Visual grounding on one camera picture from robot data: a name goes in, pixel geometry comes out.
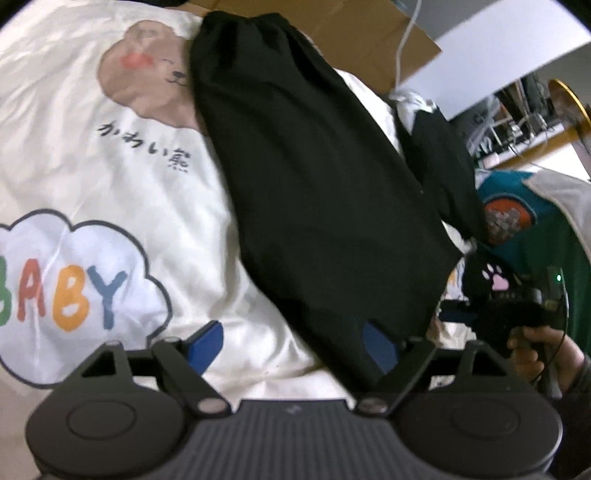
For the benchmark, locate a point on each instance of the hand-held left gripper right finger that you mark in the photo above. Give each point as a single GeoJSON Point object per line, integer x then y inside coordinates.
{"type": "Point", "coordinates": [381, 346]}

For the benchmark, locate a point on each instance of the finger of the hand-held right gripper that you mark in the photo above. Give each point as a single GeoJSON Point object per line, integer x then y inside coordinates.
{"type": "Point", "coordinates": [457, 314]}

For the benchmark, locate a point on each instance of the low folded cardboard sheet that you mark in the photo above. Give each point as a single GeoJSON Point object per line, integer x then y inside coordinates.
{"type": "Point", "coordinates": [360, 37]}

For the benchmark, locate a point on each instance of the black bear-print hoodie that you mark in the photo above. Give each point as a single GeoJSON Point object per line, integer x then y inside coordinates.
{"type": "Point", "coordinates": [300, 184]}

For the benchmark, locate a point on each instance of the green and teal jacket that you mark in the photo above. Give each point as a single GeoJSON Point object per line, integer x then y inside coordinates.
{"type": "Point", "coordinates": [554, 230]}

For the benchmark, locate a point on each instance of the round gold-rimmed table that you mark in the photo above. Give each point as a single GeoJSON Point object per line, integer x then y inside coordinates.
{"type": "Point", "coordinates": [572, 99]}

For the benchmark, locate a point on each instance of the person's right hand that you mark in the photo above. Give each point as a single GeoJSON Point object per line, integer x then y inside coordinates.
{"type": "Point", "coordinates": [524, 350]}

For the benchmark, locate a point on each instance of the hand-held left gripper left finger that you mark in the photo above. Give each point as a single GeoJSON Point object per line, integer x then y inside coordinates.
{"type": "Point", "coordinates": [205, 346]}

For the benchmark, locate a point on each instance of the folded black sweater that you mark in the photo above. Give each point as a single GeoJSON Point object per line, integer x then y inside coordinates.
{"type": "Point", "coordinates": [443, 161]}

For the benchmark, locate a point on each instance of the cream printed bed sheet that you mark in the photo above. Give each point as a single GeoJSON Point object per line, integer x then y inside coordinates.
{"type": "Point", "coordinates": [138, 184]}

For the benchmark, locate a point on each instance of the black cloth with pink paw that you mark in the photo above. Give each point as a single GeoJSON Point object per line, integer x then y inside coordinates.
{"type": "Point", "coordinates": [494, 277]}

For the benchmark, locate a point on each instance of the white garment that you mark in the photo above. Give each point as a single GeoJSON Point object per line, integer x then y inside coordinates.
{"type": "Point", "coordinates": [411, 104]}

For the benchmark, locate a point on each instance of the person's right forearm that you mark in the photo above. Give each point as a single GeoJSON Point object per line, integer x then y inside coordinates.
{"type": "Point", "coordinates": [577, 392]}

